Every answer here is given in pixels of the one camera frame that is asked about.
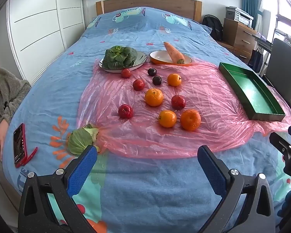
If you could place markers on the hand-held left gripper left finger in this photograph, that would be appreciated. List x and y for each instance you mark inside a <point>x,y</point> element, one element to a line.
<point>83,172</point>

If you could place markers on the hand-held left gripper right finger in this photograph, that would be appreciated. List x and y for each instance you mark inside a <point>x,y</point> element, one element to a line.
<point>212,170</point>

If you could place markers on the orange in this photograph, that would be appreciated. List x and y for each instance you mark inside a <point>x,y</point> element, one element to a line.
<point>174,79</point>
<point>190,120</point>
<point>167,118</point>
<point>154,97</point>

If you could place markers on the green rectangular tray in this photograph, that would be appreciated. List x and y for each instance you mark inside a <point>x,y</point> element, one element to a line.
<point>252,92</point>

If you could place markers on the small red apple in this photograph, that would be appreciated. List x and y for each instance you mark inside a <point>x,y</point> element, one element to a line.
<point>125,111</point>
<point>178,102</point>
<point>138,84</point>

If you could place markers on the dark purple plum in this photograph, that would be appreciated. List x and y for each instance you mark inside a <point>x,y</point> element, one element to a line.
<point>151,71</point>
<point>157,80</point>

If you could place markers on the red tomato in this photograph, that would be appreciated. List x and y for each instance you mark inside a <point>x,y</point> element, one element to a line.
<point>126,73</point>

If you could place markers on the green cabbage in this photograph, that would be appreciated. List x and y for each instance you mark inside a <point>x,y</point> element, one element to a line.
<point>81,139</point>

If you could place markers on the pink plastic sheet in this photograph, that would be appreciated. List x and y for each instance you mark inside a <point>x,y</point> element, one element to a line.
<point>140,136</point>

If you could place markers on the grey chair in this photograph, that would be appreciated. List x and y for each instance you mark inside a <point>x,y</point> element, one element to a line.
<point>281,65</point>

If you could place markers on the red smartphone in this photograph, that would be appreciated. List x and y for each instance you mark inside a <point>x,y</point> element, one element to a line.
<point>19,145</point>

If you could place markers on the dark blue bag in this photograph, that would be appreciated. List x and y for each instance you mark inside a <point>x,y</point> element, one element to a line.
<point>255,60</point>

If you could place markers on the desk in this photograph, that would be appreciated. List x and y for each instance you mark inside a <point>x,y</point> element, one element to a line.
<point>264,42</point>

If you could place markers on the wooden dresser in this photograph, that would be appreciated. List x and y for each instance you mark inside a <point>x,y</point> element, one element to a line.
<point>237,37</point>

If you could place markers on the bok choy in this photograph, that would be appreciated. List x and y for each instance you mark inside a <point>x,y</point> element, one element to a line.
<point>118,57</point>

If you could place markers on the carrot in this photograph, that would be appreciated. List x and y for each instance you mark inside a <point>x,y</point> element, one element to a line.
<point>174,52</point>

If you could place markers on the orange-rimmed white plate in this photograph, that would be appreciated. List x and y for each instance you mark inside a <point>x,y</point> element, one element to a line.
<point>160,57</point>

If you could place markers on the patterned white plate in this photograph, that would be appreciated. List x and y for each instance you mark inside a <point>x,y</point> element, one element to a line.
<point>141,58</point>

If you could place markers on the white printer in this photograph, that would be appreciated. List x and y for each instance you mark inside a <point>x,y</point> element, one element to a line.
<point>238,15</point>

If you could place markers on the black backpack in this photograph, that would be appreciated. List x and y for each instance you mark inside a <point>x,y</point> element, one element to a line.
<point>213,28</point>

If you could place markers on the white wardrobe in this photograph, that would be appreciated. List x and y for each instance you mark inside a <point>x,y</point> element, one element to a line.
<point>38,29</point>

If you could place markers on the wooden headboard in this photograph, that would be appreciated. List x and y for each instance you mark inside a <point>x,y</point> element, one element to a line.
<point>148,3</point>

